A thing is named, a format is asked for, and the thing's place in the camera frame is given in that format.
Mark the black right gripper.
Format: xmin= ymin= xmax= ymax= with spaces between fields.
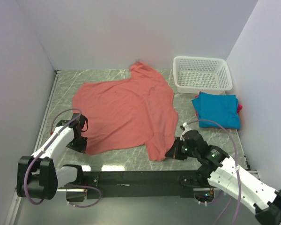
xmin=165 ymin=136 xmax=199 ymax=161

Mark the salmon pink t-shirt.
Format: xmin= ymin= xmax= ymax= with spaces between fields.
xmin=72 ymin=61 xmax=178 ymax=161

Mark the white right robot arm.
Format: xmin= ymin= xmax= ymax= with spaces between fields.
xmin=165 ymin=130 xmax=281 ymax=225

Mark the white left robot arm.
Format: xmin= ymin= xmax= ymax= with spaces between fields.
xmin=16 ymin=112 xmax=88 ymax=205

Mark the folded blue t-shirt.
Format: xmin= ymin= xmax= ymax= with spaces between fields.
xmin=191 ymin=91 xmax=241 ymax=129

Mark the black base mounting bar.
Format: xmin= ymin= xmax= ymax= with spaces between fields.
xmin=68 ymin=170 xmax=210 ymax=198

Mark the white perforated plastic basket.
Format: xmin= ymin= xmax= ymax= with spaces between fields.
xmin=173 ymin=56 xmax=233 ymax=95

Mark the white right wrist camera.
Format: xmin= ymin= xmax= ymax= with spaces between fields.
xmin=180 ymin=122 xmax=191 ymax=141

